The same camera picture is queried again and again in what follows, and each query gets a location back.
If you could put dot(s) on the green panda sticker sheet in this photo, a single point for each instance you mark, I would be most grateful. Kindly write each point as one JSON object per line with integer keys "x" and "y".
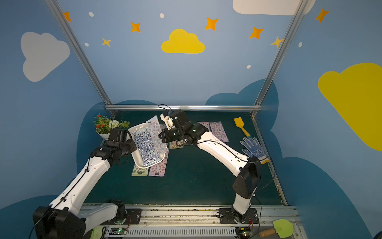
{"x": 176, "y": 145}

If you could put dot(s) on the white plastic storage box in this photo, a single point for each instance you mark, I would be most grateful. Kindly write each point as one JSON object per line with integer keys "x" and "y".
{"x": 136, "y": 155}

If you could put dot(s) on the green toy trowel wooden handle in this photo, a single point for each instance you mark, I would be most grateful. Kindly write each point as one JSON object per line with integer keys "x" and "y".
{"x": 282, "y": 227}

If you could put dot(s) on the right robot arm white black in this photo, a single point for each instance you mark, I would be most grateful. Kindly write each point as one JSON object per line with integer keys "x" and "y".
{"x": 246, "y": 168}

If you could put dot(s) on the aluminium frame post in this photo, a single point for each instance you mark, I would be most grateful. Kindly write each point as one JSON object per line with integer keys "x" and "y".
{"x": 56, "y": 11}
{"x": 288, "y": 37}

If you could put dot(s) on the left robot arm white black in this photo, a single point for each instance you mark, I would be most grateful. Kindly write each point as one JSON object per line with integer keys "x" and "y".
{"x": 62, "y": 218}

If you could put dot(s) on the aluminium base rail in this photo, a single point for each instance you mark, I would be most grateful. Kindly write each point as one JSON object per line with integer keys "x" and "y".
{"x": 203, "y": 216}

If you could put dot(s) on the white pot artificial flowers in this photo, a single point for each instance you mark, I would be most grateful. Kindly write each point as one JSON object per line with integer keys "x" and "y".
{"x": 104, "y": 125}

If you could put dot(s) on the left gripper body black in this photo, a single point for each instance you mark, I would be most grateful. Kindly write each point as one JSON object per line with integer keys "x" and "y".
{"x": 130, "y": 145}

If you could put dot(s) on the pink blue sticker sheet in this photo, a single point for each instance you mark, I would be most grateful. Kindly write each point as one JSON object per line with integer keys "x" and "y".
{"x": 205, "y": 124}

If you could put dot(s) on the black green glove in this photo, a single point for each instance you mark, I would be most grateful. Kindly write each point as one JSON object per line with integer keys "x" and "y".
{"x": 98, "y": 232}

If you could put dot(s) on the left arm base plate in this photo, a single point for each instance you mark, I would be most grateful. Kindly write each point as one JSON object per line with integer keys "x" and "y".
{"x": 130, "y": 217}

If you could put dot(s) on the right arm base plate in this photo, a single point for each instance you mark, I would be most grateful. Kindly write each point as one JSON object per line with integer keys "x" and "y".
{"x": 253, "y": 215}

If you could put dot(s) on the blue penguin sticker sheet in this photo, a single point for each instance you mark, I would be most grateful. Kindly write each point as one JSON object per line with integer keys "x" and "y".
{"x": 146, "y": 147}

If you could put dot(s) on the light pink sticker sheet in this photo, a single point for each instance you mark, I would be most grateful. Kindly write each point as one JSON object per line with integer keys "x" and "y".
{"x": 159, "y": 169}

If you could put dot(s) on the pink bear sticker sheet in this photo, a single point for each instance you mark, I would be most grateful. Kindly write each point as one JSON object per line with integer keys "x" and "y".
{"x": 218, "y": 130}

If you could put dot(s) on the aluminium frame back bar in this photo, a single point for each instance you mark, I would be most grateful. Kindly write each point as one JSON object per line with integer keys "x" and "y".
{"x": 194, "y": 108}

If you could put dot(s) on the pale green sticker sheet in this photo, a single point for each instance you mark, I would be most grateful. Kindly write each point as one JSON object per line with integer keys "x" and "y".
{"x": 138, "y": 171}

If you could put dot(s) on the aluminium frame left post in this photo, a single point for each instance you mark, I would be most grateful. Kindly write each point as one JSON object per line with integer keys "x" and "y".
{"x": 56, "y": 11}

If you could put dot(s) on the blue dotted work glove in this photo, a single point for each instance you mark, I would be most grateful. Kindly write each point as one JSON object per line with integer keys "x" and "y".
{"x": 252, "y": 148}

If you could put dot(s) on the yellow toy shovel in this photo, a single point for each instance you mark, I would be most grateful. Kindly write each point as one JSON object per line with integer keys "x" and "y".
{"x": 240, "y": 124}

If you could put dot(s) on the white vented cable duct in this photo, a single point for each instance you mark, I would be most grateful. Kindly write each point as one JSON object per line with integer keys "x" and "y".
{"x": 167, "y": 232}

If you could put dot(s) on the aluminium frame right post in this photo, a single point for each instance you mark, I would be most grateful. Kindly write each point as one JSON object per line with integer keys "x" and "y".
{"x": 288, "y": 37}

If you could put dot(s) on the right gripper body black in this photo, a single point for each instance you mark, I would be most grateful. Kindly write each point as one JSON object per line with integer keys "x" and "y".
{"x": 164, "y": 135}

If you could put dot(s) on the white lilac sticker sheet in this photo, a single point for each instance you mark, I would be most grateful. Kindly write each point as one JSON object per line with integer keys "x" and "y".
{"x": 155, "y": 130}

